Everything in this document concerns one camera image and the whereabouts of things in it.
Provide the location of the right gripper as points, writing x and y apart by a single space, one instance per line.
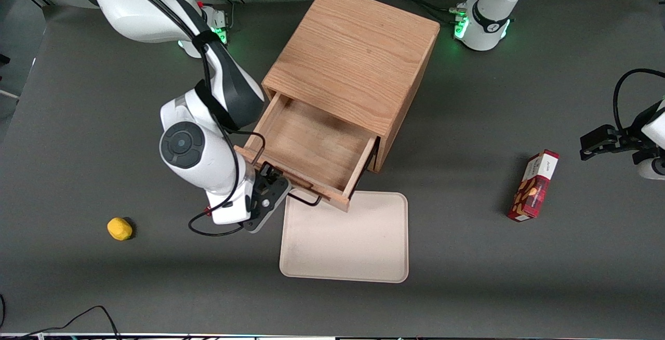
269 174

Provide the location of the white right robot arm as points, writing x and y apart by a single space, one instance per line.
202 137

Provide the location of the wooden drawer cabinet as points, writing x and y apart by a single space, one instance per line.
353 54

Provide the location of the beige rectangular tray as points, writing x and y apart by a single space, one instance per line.
344 238

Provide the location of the wooden drawer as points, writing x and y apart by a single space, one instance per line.
311 145

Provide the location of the yellow lemon-shaped toy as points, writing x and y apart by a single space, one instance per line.
119 229

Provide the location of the red cookie box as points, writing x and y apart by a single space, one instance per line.
534 185

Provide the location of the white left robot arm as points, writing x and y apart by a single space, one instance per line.
488 15

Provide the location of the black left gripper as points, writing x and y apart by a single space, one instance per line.
625 140

